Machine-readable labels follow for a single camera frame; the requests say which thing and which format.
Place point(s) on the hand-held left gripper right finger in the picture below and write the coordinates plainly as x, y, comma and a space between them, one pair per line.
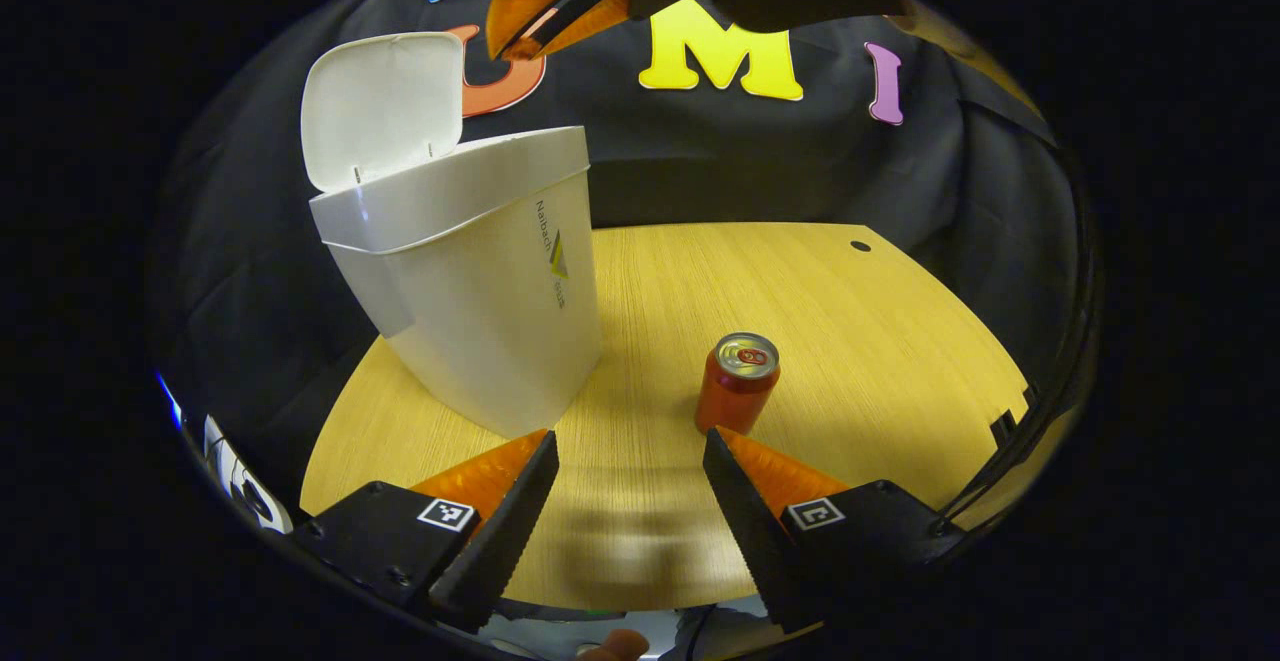
750, 531

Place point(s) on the white side table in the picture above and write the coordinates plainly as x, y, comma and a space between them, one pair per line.
213, 436

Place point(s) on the black backdrop cloth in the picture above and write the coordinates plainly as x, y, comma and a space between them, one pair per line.
800, 161

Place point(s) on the white desktop garbage bin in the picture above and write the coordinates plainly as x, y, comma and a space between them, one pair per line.
480, 321

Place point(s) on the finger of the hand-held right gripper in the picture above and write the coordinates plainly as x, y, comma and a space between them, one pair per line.
590, 26
510, 16

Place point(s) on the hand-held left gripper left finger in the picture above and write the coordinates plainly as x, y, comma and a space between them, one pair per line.
505, 541

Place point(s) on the wooden desktop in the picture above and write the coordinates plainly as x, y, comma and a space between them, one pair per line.
850, 341

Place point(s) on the red pop can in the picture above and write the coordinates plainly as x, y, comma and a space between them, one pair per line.
735, 396

